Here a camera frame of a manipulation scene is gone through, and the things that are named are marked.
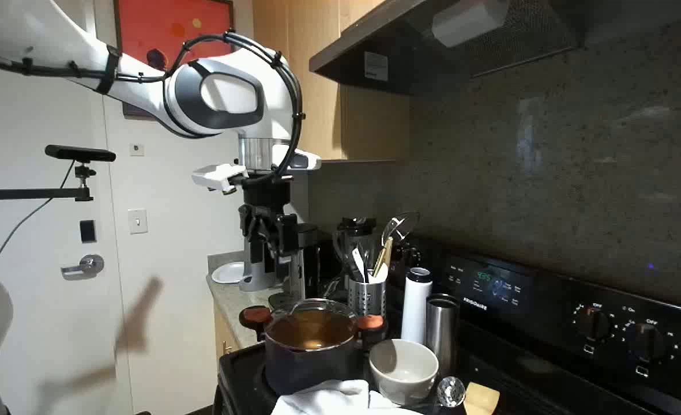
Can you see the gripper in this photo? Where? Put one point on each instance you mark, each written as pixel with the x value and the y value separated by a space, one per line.
pixel 265 195

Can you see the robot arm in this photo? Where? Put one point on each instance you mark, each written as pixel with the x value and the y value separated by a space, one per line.
pixel 144 86

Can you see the glass pot lid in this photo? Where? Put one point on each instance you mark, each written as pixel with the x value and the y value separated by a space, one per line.
pixel 323 302

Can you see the coffee maker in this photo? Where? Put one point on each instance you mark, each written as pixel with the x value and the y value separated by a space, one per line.
pixel 308 253

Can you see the blender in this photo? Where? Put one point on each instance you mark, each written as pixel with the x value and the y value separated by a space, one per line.
pixel 353 236

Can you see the wooden base cabinet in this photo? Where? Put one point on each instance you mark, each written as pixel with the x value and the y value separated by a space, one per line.
pixel 228 334

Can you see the bundle of kitchen utensils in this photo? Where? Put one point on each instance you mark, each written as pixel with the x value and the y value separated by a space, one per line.
pixel 383 253

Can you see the perforated metal utensil holder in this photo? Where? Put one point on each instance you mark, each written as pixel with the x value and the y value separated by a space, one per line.
pixel 367 298

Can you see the white bottle with black cap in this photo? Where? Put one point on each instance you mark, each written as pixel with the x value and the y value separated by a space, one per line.
pixel 416 308

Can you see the white cloth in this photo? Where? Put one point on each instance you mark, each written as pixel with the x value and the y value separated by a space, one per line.
pixel 328 400

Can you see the black door lock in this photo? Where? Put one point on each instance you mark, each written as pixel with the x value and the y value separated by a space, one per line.
pixel 87 231

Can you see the white bowl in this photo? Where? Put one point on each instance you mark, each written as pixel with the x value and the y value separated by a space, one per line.
pixel 403 372

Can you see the steel tumbler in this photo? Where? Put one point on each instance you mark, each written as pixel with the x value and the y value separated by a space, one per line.
pixel 441 334

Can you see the range hood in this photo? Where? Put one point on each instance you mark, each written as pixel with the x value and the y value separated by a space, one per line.
pixel 409 52

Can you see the red framed painting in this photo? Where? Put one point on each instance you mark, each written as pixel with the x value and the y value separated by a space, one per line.
pixel 161 26

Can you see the clear crystal ball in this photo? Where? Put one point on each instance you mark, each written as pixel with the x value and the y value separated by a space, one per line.
pixel 451 392

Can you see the wooden spatula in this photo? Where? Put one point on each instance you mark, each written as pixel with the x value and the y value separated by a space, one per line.
pixel 482 400

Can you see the black stove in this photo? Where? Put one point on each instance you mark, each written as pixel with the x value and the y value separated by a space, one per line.
pixel 548 346

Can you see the stove knob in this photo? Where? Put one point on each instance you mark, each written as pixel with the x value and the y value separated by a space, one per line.
pixel 644 342
pixel 593 323

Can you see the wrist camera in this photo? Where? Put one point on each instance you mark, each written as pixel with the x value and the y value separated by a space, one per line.
pixel 218 175

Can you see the white light switch plate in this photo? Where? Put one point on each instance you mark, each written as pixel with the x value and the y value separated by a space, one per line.
pixel 138 221

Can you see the wooden wall cabinet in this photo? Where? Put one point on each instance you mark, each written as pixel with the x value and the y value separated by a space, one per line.
pixel 363 121

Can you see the small white wall plate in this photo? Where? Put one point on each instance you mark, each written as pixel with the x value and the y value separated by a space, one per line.
pixel 136 149

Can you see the camera on mount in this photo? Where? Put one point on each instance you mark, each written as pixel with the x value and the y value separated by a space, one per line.
pixel 81 153

